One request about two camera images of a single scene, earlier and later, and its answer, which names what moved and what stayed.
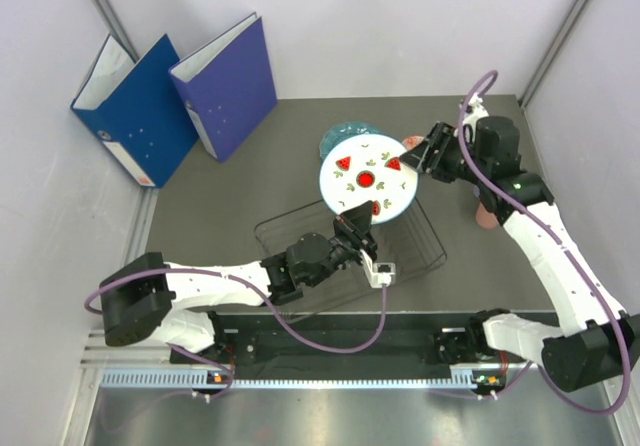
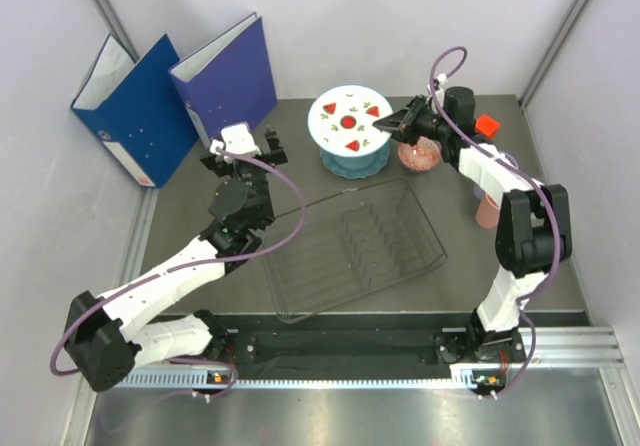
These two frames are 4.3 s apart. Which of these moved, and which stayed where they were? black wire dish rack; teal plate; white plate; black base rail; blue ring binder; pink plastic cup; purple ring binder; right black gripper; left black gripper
Moved: white plate; right black gripper; teal plate; left black gripper
Stayed: purple ring binder; black base rail; black wire dish rack; pink plastic cup; blue ring binder
